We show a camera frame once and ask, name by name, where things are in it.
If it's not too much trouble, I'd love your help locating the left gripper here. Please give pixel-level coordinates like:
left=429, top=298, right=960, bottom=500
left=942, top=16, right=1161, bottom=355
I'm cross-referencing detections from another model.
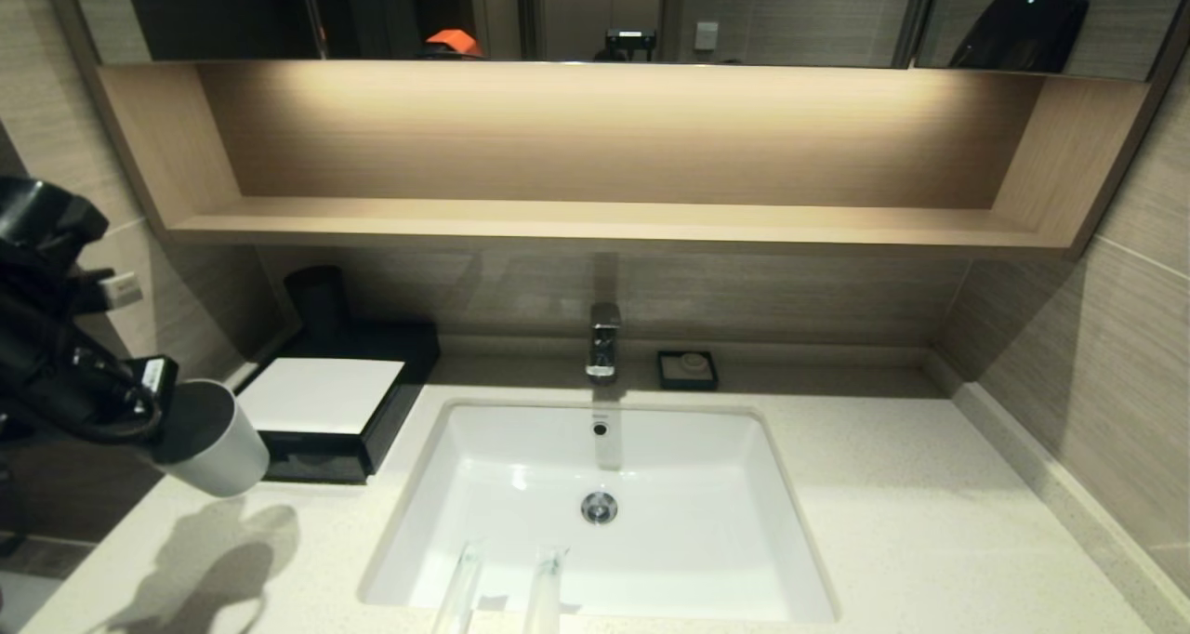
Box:
left=117, top=353, right=180, bottom=427

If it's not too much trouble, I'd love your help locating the white cup with dark inside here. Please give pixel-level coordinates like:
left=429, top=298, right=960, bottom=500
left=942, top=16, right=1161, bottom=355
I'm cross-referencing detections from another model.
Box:
left=149, top=378, right=271, bottom=499

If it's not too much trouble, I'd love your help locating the white box lid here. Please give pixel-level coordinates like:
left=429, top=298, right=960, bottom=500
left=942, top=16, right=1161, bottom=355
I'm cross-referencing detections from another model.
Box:
left=236, top=357, right=406, bottom=436

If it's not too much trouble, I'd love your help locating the black cup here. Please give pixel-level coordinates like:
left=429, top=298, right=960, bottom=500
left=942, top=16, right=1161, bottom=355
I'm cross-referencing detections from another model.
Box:
left=283, top=264, right=353, bottom=347

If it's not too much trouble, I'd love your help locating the black tray with white towel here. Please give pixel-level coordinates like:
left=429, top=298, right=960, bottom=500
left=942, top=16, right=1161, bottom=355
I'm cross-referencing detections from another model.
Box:
left=232, top=322, right=443, bottom=485

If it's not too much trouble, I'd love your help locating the clear glass tumbler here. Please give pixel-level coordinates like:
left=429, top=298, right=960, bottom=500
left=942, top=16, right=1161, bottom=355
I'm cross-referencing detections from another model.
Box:
left=433, top=539, right=572, bottom=634

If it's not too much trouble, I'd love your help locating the chrome faucet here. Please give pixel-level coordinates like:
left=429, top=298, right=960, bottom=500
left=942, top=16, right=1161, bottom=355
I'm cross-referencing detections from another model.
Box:
left=585, top=301, right=623, bottom=382

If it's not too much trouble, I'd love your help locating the black soap dish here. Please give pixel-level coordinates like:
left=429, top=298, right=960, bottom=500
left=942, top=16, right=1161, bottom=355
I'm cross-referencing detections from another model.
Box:
left=656, top=350, right=720, bottom=392

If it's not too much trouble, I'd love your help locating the white sink basin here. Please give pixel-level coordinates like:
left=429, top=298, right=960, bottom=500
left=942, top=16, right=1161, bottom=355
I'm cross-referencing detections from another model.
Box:
left=357, top=400, right=840, bottom=627

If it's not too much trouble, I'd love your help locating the mirror cabinet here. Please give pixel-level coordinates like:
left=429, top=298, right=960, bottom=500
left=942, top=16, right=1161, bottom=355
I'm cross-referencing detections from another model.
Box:
left=42, top=0, right=1190, bottom=84

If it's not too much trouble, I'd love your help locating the black cable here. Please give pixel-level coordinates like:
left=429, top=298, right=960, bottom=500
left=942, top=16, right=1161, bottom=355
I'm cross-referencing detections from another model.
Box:
left=0, top=385, right=165, bottom=446

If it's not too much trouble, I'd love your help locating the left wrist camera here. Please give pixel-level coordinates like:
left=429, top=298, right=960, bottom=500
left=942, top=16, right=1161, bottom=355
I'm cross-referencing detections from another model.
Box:
left=97, top=271, right=145, bottom=311

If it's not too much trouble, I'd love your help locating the wooden wall shelf niche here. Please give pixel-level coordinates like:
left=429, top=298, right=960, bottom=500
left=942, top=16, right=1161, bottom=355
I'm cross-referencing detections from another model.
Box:
left=96, top=60, right=1156, bottom=261

